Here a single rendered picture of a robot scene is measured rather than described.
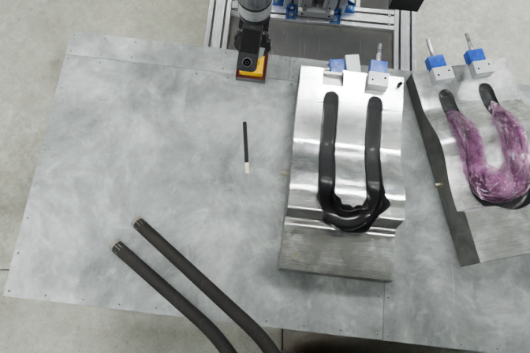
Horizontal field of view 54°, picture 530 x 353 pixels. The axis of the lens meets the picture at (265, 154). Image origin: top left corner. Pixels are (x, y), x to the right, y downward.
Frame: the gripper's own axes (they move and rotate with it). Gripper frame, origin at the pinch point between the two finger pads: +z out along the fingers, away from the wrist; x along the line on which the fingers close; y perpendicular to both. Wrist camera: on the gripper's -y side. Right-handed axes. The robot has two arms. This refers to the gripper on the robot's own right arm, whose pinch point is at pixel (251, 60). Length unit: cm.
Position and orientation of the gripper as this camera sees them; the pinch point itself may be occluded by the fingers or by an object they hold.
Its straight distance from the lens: 136.3
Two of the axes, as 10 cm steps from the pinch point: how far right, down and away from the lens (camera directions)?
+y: 1.1, -9.5, 3.1
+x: -9.9, -1.2, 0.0
